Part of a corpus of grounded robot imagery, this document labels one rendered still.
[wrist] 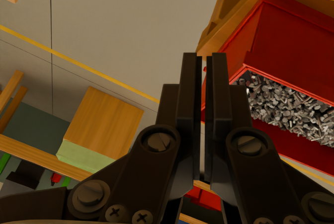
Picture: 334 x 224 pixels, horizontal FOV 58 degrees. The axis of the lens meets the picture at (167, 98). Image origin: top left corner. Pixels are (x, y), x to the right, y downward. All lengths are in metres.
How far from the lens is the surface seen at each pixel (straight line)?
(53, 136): 5.40
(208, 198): 5.37
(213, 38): 0.51
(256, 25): 0.38
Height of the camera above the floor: 1.10
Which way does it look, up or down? 23 degrees down
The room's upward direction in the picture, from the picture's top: 159 degrees counter-clockwise
